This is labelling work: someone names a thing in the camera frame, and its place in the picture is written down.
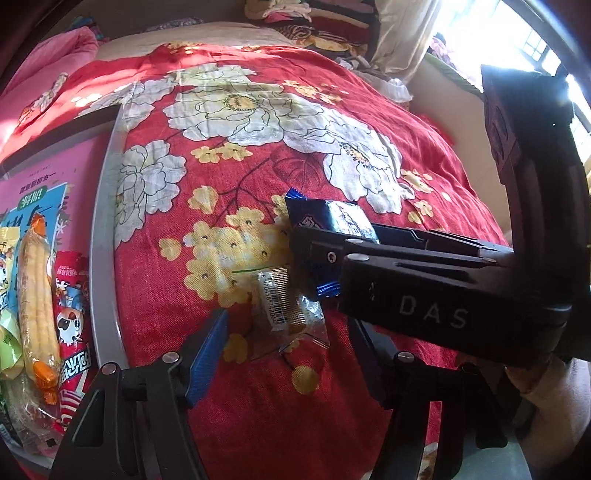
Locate orange corn stick packet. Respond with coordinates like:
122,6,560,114
16,215,63,386

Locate grey metal tray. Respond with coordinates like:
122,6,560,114
0,106,125,467

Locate purple patterned cloth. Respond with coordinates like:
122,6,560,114
148,17,204,32

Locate green windowsill cloth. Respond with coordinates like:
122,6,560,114
425,51,483,93

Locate cream curtain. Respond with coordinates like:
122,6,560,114
369,0,439,70

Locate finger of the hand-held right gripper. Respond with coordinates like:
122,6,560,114
290,228,384,301
372,224,513,259

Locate clear gold biscuit packet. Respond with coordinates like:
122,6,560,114
233,265,331,352

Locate white plastic bag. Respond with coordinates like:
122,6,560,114
337,58,414,102

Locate clear candy packet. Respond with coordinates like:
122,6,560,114
7,369,65,455

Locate yellow cartoon snack packet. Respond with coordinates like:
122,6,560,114
0,226,24,324

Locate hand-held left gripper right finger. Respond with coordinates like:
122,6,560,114
349,319,509,480

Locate clothes on windowsill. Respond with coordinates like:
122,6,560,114
429,37,467,65

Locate person's right forearm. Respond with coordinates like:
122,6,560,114
505,355,591,480

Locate red floral blanket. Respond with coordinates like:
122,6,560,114
0,41,513,480

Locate long red snack packet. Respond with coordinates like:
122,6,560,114
48,249,95,437

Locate pink and blue book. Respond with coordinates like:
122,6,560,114
0,138,100,287

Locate pink quilt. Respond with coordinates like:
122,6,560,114
0,25,100,153

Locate pile of folded clothes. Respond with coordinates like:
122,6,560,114
245,0,379,58

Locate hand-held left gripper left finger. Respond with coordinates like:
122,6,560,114
48,310,230,480

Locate brown fuzzy blanket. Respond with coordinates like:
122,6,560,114
422,443,439,480

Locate blue snack packet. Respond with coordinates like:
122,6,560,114
284,187,382,301

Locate window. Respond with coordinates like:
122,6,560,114
429,0,591,153

